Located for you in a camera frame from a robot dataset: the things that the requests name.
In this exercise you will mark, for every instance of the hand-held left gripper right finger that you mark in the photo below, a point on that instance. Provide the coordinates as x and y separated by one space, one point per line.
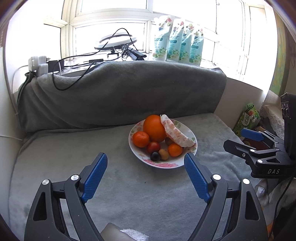
196 178

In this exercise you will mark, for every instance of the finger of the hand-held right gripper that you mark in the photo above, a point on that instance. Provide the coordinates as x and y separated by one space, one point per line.
252 134
238 148

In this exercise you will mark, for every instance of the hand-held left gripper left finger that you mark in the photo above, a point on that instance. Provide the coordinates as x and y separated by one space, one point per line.
94 178

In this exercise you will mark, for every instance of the small mandarin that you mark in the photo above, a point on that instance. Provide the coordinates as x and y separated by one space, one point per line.
175 150

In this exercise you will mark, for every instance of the floral white plate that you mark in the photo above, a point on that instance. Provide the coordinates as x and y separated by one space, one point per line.
161 164

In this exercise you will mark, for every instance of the brown longan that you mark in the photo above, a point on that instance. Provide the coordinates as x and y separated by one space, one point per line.
164 154
168 141

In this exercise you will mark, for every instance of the smooth dark plum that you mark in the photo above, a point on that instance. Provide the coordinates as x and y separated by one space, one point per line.
155 156

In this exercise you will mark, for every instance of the peeled pomelo segment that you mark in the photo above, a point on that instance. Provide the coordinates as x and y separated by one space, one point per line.
177 134

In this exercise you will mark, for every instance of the red tomato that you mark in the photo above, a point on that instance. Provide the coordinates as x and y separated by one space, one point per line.
153 147

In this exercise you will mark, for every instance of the medium mandarin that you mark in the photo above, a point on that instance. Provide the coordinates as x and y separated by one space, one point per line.
140 139

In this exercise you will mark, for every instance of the large orange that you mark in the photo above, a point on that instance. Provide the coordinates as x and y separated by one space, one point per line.
153 127

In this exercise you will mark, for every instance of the green snack packet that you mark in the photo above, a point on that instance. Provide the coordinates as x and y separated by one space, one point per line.
247 118

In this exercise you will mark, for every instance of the white lace cloth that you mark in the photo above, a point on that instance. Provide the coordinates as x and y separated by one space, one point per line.
274 118

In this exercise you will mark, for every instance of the person's leg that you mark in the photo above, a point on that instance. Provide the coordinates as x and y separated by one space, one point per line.
111 233

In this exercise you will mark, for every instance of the white fluffy cloth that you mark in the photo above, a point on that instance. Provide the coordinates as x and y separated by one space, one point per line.
134 235

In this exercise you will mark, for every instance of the rolled dark grey blanket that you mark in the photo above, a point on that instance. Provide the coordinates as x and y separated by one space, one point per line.
127 97

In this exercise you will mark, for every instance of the black power adapter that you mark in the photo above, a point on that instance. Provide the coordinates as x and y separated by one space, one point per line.
55 64

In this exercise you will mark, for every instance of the white power strip with plugs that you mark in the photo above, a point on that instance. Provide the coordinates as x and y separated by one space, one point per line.
38 64

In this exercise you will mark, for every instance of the white window frame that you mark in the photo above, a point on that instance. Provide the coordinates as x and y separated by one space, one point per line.
148 18

